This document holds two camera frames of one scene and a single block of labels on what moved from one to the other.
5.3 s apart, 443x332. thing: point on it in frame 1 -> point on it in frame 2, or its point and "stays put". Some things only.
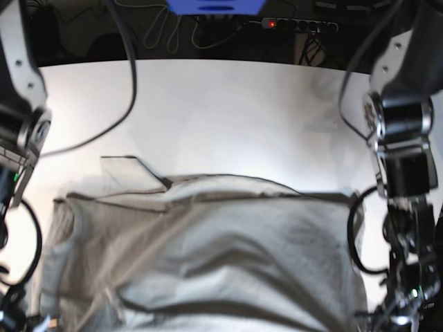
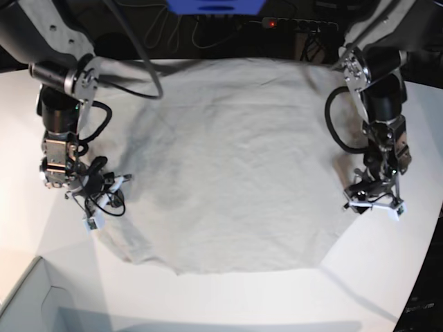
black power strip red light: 279,23 stays put
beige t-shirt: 203,253 -> 219,166
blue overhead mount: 216,7 stays put
